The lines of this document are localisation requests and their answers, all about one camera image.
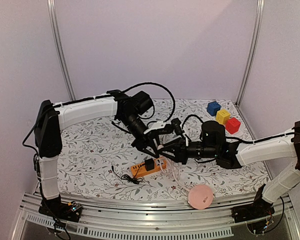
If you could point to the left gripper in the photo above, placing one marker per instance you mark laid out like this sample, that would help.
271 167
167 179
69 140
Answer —
145 142

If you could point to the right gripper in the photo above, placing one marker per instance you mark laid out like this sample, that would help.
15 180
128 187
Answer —
181 150

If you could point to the black power adapter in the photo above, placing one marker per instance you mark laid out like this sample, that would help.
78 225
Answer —
149 165

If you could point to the orange power strip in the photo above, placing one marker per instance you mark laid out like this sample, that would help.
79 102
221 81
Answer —
160 164

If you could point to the blue cube socket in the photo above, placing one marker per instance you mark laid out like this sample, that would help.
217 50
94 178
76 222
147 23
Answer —
213 108

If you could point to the pink round socket hub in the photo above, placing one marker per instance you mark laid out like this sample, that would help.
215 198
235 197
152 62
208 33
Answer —
200 197

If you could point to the yellow cube socket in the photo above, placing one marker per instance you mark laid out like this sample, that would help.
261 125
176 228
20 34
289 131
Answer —
222 116

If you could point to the red cube socket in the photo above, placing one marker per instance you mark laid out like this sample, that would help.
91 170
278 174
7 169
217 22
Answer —
233 125

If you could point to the white multi-socket power strip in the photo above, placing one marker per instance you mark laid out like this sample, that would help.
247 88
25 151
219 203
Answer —
240 133

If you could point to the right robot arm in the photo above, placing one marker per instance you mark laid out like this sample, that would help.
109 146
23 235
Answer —
234 153

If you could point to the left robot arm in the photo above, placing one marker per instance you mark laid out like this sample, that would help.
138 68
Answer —
52 119

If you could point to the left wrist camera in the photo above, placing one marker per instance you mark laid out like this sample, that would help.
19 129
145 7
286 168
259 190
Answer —
159 127

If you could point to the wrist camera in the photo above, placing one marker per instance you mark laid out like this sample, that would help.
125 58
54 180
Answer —
177 126
159 127

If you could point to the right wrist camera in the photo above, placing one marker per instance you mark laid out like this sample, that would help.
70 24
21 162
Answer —
177 126

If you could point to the aluminium front rail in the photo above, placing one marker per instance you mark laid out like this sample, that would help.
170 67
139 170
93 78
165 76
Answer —
113 219

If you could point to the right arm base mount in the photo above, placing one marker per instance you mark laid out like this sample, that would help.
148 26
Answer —
259 208

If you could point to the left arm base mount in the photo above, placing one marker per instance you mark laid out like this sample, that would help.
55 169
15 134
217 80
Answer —
55 208

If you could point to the right aluminium post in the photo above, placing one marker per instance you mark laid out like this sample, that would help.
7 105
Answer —
252 51

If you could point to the aluminium post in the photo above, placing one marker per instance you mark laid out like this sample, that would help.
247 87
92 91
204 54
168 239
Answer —
51 6
252 51

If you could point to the left aluminium post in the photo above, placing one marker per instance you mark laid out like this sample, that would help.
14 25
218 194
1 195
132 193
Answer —
51 6

